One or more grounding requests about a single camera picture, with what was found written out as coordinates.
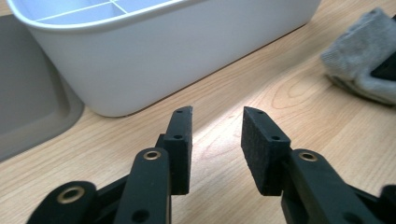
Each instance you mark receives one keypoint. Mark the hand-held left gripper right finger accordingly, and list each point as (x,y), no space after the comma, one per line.
(264,155)

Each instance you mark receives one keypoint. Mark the white divided storage box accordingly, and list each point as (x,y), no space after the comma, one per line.
(162,53)

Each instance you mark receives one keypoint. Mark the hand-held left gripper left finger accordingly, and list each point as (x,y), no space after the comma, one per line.
(179,155)

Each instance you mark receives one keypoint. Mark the grey sock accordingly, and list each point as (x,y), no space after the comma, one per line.
(358,53)

